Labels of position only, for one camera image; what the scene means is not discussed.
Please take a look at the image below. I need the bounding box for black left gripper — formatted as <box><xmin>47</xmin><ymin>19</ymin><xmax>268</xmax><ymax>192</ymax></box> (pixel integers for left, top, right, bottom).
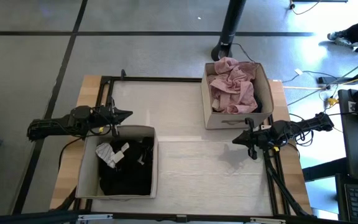
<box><xmin>103</xmin><ymin>96</ymin><xmax>134</xmax><ymax>138</ymax></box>

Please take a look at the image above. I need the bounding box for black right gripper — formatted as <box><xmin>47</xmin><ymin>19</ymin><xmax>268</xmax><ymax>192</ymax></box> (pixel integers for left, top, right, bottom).
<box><xmin>232</xmin><ymin>117</ymin><xmax>275</xmax><ymax>161</ymax></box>

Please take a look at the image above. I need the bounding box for white garment with dark print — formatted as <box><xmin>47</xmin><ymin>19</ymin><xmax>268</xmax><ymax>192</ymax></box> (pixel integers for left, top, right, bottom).
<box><xmin>95</xmin><ymin>141</ymin><xmax>131</xmax><ymax>169</ymax></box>

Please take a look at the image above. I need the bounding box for pink shirt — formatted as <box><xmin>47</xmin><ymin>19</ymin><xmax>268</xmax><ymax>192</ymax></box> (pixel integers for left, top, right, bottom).
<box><xmin>208</xmin><ymin>56</ymin><xmax>259</xmax><ymax>114</ymax></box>

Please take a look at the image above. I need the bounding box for black garment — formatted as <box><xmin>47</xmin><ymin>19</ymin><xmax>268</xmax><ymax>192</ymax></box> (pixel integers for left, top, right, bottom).
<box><xmin>98</xmin><ymin>136</ymin><xmax>155</xmax><ymax>197</ymax></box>

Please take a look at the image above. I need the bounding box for black stand strut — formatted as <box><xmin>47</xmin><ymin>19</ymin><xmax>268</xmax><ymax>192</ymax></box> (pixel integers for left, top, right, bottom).
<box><xmin>262</xmin><ymin>148</ymin><xmax>312</xmax><ymax>217</ymax></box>

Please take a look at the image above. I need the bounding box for beige fabric storage box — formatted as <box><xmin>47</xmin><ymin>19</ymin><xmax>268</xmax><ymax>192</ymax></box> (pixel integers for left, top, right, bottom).
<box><xmin>200</xmin><ymin>61</ymin><xmax>275</xmax><ymax>130</ymax></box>
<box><xmin>75</xmin><ymin>124</ymin><xmax>160</xmax><ymax>200</ymax></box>

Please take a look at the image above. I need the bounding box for black floor pole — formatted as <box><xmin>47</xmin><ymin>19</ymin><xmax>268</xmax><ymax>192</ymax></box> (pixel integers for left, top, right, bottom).
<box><xmin>211</xmin><ymin>0</ymin><xmax>248</xmax><ymax>62</ymax></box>

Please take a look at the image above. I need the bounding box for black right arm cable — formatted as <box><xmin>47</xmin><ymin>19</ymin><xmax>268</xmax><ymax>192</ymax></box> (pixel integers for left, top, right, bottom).
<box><xmin>287</xmin><ymin>113</ymin><xmax>315</xmax><ymax>147</ymax></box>

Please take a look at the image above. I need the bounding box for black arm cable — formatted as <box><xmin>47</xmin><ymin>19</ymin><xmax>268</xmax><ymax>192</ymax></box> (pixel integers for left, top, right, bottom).
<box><xmin>287</xmin><ymin>113</ymin><xmax>315</xmax><ymax>147</ymax></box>
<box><xmin>57</xmin><ymin>136</ymin><xmax>85</xmax><ymax>170</ymax></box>

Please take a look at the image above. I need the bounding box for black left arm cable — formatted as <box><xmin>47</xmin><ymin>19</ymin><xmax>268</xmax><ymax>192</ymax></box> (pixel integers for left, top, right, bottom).
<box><xmin>57</xmin><ymin>136</ymin><xmax>85</xmax><ymax>170</ymax></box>

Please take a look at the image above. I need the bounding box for black floor cable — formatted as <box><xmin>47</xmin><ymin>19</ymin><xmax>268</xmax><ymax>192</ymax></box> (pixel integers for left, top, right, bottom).
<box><xmin>231</xmin><ymin>42</ymin><xmax>256</xmax><ymax>63</ymax></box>

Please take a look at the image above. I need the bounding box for black overhead mount bar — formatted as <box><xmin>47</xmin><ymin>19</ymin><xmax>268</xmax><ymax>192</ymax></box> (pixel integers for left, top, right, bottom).
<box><xmin>0</xmin><ymin>210</ymin><xmax>358</xmax><ymax>224</ymax></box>

